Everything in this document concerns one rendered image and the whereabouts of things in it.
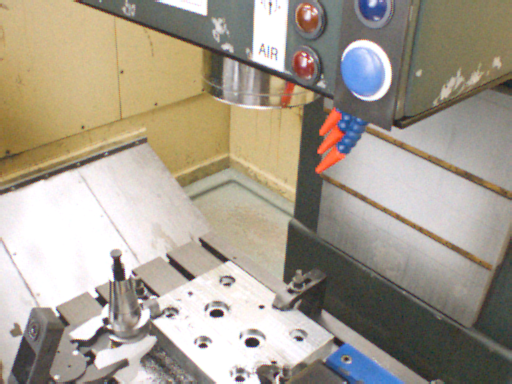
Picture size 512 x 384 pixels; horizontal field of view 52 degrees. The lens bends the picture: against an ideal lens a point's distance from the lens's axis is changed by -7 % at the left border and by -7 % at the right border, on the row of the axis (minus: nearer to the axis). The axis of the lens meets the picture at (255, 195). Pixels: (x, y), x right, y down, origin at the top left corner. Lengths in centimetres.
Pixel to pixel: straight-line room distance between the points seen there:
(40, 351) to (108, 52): 123
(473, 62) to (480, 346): 96
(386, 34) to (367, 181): 92
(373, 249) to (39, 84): 104
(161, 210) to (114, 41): 55
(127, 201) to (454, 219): 103
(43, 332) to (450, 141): 77
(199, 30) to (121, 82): 137
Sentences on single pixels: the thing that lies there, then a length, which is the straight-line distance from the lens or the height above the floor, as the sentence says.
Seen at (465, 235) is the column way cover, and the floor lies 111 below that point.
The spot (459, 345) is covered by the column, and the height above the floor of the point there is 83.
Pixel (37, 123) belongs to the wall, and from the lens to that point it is 172.
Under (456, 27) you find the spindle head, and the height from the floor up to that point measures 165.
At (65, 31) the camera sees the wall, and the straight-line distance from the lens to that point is 167.
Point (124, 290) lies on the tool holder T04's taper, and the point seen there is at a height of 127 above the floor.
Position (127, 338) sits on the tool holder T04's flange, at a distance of 73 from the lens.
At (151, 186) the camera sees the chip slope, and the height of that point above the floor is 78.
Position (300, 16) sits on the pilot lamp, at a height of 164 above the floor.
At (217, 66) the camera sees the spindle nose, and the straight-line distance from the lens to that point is 64.
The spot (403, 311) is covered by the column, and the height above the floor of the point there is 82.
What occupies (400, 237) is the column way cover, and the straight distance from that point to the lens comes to 124.
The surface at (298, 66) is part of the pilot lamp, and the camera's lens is 36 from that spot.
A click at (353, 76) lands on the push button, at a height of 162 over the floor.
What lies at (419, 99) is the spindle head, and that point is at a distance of 34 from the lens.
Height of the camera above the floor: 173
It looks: 33 degrees down
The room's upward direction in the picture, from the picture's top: 3 degrees clockwise
